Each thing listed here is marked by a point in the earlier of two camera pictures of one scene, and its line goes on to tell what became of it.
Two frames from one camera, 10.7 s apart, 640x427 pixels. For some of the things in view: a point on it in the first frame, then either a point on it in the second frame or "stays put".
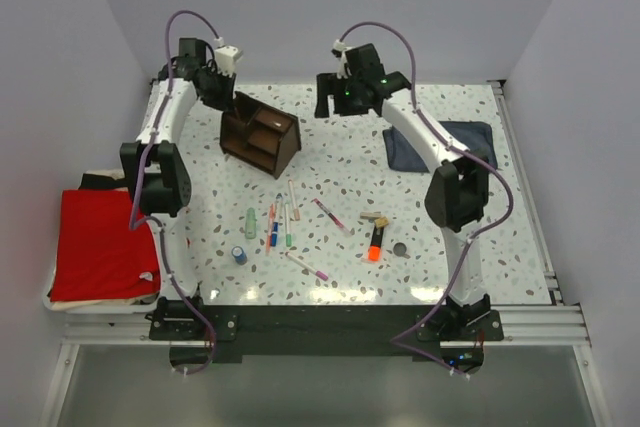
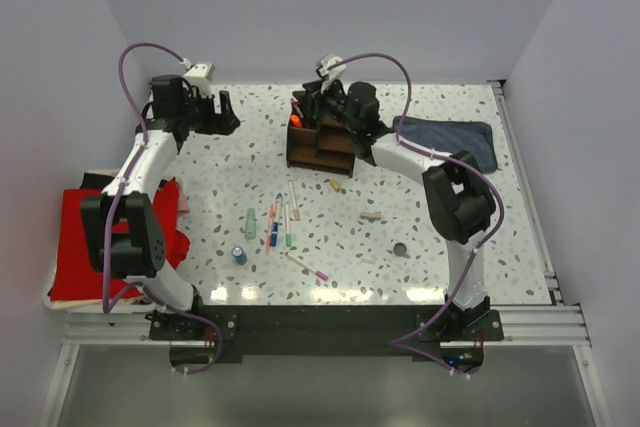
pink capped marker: (319, 274) stays put
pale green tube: (250, 223) stays put
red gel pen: (333, 218) -> (297, 107)
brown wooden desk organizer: (259, 135) -> (327, 147)
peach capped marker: (296, 210) stays put
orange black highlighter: (374, 251) -> (296, 121)
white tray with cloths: (101, 265) stays put
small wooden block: (370, 215) stays put
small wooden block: (381, 222) -> (335, 185)
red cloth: (99, 255) stays put
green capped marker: (288, 236) stays put
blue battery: (239, 254) stays put
